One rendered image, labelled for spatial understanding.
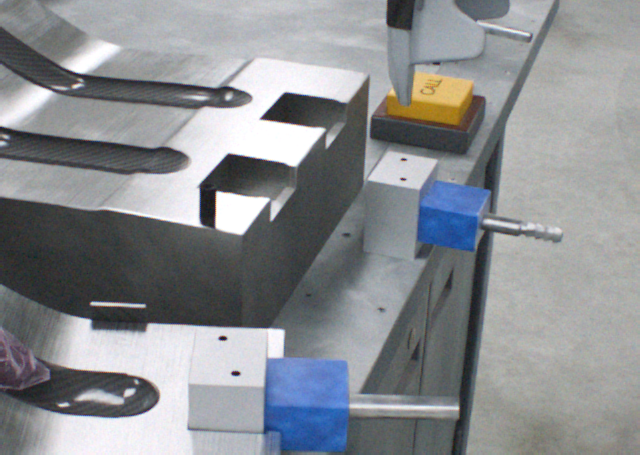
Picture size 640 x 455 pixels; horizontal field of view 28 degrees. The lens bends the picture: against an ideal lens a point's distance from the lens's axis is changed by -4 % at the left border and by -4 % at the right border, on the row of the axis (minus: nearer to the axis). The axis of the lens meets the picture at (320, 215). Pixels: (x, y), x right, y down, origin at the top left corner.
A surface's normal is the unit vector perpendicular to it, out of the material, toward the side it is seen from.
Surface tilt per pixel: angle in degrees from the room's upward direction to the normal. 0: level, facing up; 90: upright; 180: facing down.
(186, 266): 90
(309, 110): 90
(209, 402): 90
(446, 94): 0
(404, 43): 96
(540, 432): 0
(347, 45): 0
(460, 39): 76
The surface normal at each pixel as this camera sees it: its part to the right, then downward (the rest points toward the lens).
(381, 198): -0.33, 0.42
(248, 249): 0.95, 0.17
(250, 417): 0.00, 0.46
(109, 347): 0.04, -0.89
